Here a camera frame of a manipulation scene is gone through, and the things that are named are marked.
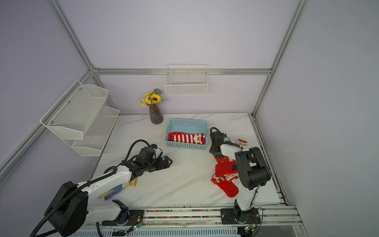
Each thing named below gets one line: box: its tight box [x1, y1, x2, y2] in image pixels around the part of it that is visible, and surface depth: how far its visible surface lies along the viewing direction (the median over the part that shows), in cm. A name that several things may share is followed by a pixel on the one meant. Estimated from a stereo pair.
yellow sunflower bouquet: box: [140, 88, 164, 106], surface depth 100 cm
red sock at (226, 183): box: [210, 172, 240, 198], surface depth 86 cm
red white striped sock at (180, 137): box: [168, 131, 206, 145], surface depth 103 cm
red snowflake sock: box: [213, 154, 239, 178], surface depth 92 cm
